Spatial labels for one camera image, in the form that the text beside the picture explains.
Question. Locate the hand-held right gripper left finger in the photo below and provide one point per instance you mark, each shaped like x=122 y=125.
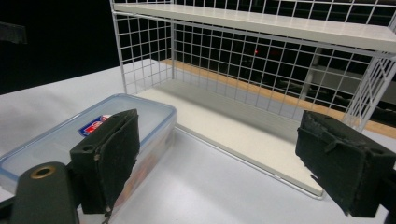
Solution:
x=109 y=161

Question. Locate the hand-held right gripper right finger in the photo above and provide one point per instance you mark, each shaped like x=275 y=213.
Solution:
x=345 y=161

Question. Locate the clear plastic food container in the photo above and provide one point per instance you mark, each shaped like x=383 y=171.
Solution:
x=62 y=140

